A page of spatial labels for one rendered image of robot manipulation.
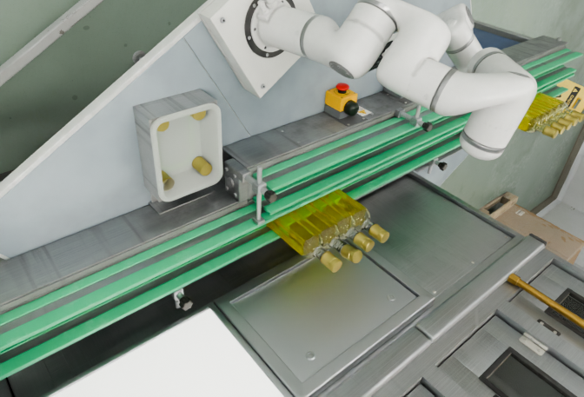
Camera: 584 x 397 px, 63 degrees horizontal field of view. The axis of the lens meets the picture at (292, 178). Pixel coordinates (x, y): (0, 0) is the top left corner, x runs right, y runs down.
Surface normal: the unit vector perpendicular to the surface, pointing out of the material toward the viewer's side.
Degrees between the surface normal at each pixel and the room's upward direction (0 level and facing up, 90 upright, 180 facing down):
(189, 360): 90
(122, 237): 90
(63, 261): 90
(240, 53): 5
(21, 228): 0
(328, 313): 90
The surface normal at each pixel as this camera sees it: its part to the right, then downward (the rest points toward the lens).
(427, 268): 0.05, -0.82
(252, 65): 0.65, 0.40
